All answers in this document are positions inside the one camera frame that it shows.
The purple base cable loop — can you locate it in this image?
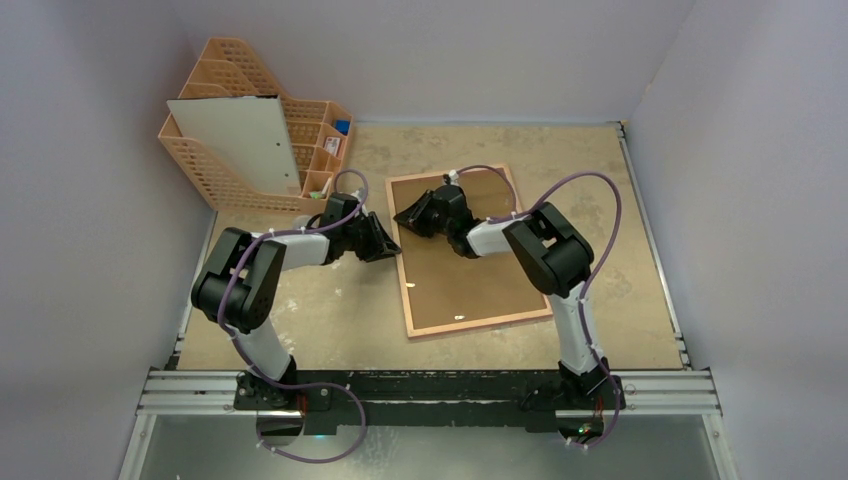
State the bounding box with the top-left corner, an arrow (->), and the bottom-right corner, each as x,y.
255,384 -> 370,465

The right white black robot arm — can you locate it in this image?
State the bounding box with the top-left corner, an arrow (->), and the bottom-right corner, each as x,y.
393,185 -> 617,407

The pink wooden photo frame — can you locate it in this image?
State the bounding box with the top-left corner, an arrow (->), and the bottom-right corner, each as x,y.
385,163 -> 555,340

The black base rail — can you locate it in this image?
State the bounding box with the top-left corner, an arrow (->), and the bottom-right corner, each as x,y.
234,369 -> 626,438

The grey board in organizer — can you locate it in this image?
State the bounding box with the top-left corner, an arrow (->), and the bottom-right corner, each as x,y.
167,95 -> 301,196

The red white small box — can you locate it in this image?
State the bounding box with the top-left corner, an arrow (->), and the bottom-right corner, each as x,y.
323,136 -> 343,158

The brown cardboard backing board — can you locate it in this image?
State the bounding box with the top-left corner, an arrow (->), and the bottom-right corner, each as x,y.
392,169 -> 546,330

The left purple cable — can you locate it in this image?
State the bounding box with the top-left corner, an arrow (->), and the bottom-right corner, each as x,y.
217,168 -> 371,392

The orange plastic desk organizer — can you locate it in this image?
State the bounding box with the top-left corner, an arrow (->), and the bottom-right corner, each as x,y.
158,37 -> 354,215

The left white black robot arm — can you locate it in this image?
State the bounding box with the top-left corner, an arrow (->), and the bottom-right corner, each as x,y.
191,191 -> 401,409

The blue item in organizer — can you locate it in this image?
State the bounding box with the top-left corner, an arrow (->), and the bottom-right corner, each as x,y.
334,119 -> 351,136

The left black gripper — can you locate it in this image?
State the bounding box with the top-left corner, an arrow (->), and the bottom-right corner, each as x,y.
342,213 -> 397,262

